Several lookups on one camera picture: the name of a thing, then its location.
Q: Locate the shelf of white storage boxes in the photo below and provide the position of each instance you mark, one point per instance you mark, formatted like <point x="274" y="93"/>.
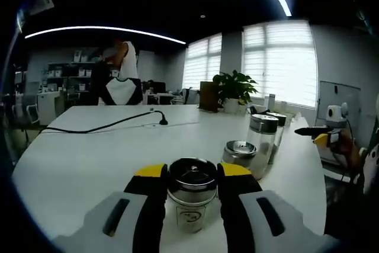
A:
<point x="68" y="75"/>

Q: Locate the white office chair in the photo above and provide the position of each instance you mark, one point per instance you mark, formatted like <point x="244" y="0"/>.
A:
<point x="29" y="113"/>

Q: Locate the black computer monitor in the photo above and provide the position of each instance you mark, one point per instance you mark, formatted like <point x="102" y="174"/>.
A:
<point x="160" y="87"/>

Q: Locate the white thermos bottle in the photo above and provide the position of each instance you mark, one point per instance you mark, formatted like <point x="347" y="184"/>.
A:
<point x="271" y="102"/>

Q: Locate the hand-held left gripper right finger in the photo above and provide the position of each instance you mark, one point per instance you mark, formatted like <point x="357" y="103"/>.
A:
<point x="234" y="220"/>

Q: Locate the narrow window with blinds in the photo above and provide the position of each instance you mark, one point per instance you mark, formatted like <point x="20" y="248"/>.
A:
<point x="202" y="60"/>

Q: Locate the white office desk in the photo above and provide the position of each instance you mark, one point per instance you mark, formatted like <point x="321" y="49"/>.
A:
<point x="160" y="99"/>

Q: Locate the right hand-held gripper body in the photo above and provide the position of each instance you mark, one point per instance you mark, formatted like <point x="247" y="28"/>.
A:
<point x="336" y="115"/>

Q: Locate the green plant in white pot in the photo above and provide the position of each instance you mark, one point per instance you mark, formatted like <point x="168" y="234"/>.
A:
<point x="234" y="87"/>

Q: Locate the tall seasoning bottle brown contents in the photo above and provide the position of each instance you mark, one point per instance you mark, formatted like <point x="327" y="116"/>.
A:
<point x="282" y="134"/>

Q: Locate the person's right hand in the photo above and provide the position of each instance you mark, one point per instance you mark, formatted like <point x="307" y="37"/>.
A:
<point x="346" y="149"/>

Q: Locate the wide window with blinds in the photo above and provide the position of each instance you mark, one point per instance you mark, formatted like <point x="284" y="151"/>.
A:
<point x="281" y="63"/>

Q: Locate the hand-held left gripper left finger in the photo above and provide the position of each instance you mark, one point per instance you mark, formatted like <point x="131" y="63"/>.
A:
<point x="148" y="220"/>

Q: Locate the white cabinet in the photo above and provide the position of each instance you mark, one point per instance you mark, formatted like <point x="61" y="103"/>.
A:
<point x="50" y="108"/>

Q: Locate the small seasoning bottle beige contents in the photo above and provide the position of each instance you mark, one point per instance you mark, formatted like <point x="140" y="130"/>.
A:
<point x="191" y="188"/>

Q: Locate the small seasoning bottle white contents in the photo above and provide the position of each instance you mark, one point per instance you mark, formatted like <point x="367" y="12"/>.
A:
<point x="240" y="152"/>

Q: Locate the tall seasoning bottle white contents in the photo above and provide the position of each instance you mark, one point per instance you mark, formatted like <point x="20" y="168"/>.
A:
<point x="262" y="134"/>

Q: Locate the ceiling air conditioner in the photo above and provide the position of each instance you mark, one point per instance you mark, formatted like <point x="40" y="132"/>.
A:
<point x="41" y="1"/>

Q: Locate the brown paper bag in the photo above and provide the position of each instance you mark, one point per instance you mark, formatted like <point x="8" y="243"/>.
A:
<point x="209" y="96"/>

